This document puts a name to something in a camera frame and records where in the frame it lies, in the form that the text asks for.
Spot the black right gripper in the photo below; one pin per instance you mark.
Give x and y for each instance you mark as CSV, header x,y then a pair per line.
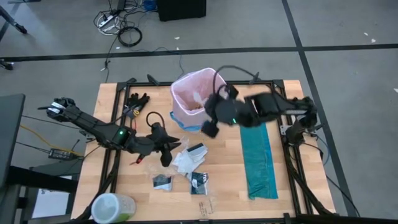
x,y
213,105

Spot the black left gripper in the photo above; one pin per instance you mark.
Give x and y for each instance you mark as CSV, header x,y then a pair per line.
x,y
152,143

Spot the brown paper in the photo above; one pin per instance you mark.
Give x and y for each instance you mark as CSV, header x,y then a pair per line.
x,y
196,105

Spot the white plastic trash bin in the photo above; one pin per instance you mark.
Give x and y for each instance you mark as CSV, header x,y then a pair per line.
x,y
199,119

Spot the white plastic bag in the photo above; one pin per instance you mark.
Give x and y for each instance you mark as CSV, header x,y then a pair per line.
x,y
186,163

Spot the clear plastic wrap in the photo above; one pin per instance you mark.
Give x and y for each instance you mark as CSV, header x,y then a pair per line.
x,y
160,168

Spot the black and white card wrapper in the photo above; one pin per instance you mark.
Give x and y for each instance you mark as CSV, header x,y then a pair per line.
x,y
161,182

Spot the black printed card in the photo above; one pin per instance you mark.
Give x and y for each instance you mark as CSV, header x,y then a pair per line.
x,y
199,183

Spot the teal trash bag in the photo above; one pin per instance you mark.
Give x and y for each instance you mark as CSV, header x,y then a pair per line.
x,y
258,161

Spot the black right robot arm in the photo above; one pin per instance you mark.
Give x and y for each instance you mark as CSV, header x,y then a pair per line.
x,y
280,105

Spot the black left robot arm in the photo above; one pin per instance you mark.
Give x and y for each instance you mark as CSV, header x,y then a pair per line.
x,y
93,124

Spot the black and yellow work glove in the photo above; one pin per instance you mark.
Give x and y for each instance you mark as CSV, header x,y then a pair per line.
x,y
138,101

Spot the black spring clamp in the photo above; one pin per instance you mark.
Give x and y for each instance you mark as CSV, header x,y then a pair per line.
x,y
153,80

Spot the white cylindrical wipes canister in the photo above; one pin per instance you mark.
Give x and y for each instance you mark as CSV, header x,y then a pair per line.
x,y
112,208

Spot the black box on floor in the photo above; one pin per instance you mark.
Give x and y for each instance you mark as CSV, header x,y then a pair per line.
x,y
180,9

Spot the white board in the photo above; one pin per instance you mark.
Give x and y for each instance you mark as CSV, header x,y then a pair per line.
x,y
53,203

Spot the white power strip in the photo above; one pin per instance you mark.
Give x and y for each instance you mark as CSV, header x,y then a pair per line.
x,y
105,21

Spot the black caster foot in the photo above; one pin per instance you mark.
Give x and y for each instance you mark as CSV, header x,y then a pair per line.
x,y
7,65

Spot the black chair leg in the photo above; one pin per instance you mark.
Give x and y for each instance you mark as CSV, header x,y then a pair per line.
x,y
14,22

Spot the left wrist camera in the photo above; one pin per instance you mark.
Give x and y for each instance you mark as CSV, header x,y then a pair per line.
x,y
166,158

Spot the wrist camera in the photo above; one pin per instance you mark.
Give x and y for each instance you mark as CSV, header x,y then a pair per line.
x,y
210,129
166,158

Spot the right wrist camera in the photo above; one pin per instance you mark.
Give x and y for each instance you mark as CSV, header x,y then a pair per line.
x,y
210,129

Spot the black aluminium table frame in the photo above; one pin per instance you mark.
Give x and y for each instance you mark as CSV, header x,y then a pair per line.
x,y
143,83

